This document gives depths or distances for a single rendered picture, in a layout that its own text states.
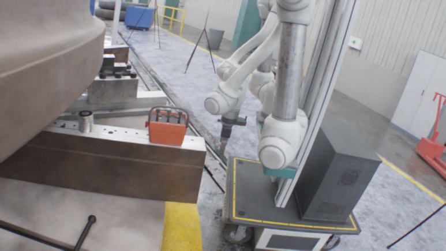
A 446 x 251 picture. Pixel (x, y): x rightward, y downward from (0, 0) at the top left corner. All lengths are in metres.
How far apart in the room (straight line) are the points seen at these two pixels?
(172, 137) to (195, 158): 0.16
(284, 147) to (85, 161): 1.00
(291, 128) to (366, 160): 0.63
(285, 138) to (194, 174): 0.58
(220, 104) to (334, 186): 0.82
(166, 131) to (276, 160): 0.54
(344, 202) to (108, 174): 1.38
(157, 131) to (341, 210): 1.19
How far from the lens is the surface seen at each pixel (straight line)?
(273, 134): 0.97
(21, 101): 0.92
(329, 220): 1.69
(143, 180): 1.39
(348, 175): 1.47
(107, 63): 2.25
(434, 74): 6.24
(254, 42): 1.54
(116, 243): 1.29
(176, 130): 1.21
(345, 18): 1.27
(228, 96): 1.05
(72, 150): 1.40
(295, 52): 0.93
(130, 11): 10.78
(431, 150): 5.27
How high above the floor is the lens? 1.36
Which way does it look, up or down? 25 degrees down
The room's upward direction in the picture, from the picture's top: 14 degrees clockwise
